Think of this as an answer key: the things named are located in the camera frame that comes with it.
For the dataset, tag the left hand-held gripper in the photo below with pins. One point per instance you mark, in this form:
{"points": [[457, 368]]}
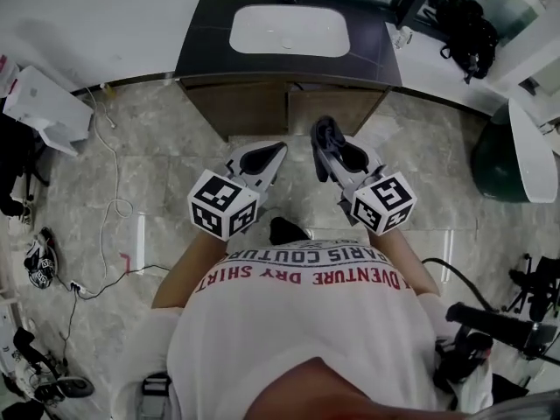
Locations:
{"points": [[223, 204]]}

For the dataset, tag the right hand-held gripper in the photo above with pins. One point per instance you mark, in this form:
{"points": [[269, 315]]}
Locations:
{"points": [[385, 204]]}

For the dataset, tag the dark grey cloth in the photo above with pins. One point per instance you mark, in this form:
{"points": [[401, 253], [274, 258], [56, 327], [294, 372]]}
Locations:
{"points": [[326, 131]]}

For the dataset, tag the person's left forearm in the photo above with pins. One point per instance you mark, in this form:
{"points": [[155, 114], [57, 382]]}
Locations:
{"points": [[188, 274]]}

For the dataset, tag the person's right forearm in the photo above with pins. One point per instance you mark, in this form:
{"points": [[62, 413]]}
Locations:
{"points": [[407, 261]]}

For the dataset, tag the wooden vanity with black top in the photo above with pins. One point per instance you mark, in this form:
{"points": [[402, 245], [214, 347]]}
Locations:
{"points": [[245, 107]]}

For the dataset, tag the person's black shoe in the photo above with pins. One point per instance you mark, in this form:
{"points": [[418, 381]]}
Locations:
{"points": [[286, 232]]}

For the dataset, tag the white window ledge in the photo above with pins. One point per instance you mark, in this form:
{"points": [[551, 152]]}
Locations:
{"points": [[429, 72]]}

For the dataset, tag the clear plastic bottle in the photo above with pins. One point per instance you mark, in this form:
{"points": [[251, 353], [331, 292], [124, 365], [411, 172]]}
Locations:
{"points": [[401, 37]]}

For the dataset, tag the white sink basin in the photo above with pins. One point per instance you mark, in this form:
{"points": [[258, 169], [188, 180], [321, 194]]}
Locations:
{"points": [[289, 29]]}

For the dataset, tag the person's white printed t-shirt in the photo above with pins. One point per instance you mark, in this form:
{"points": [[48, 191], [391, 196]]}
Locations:
{"points": [[297, 322]]}

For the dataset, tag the black backpack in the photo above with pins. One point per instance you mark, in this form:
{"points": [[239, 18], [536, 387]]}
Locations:
{"points": [[470, 37]]}

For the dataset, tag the white table with green base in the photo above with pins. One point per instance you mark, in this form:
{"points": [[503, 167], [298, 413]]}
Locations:
{"points": [[531, 156]]}

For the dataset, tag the white power strip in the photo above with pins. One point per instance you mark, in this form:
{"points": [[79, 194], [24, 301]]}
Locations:
{"points": [[78, 288]]}

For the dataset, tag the white desk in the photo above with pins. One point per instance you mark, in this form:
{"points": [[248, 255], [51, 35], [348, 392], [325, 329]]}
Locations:
{"points": [[44, 103]]}

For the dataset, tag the black tripod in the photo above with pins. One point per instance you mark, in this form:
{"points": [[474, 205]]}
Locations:
{"points": [[538, 287]]}

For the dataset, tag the person's chin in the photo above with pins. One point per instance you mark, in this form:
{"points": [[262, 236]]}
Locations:
{"points": [[350, 392]]}

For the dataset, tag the spare gripper on floor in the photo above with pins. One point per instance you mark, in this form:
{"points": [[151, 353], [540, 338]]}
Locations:
{"points": [[41, 265]]}

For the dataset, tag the white jug with red label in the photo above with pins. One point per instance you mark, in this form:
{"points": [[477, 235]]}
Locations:
{"points": [[9, 77]]}

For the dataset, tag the black floor equipment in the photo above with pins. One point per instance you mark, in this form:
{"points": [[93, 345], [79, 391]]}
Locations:
{"points": [[61, 385]]}

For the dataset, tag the yellow wall plug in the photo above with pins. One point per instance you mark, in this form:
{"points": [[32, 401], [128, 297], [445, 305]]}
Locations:
{"points": [[107, 90]]}

